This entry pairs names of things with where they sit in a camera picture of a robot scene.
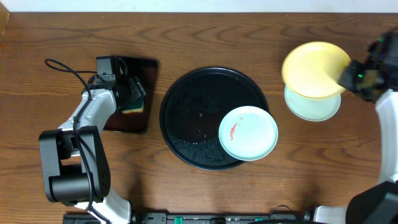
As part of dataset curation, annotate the green yellow sponge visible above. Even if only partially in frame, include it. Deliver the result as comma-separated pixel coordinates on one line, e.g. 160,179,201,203
122,98,144,114

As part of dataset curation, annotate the yellow plate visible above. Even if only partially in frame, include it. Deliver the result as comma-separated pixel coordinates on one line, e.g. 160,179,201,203
281,42,351,100

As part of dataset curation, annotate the mint green plate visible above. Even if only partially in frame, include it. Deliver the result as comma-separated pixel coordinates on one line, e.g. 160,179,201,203
218,106,279,161
284,86,341,122

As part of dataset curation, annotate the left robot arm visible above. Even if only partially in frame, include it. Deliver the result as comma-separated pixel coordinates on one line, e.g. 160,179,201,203
39,55,146,223

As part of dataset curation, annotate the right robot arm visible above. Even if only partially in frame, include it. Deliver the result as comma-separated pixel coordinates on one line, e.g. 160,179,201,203
303,30,397,223

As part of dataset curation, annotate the dark rectangular tray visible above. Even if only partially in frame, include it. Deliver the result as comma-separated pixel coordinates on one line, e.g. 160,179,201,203
104,56,159,133

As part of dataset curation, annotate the round black tray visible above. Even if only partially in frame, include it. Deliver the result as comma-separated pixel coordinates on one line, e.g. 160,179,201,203
159,67,269,170

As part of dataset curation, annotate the wooden side panel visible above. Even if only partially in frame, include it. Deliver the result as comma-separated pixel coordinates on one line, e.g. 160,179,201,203
0,3,10,40

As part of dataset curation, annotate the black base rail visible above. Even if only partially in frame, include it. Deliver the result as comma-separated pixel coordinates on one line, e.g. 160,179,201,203
63,212,312,224

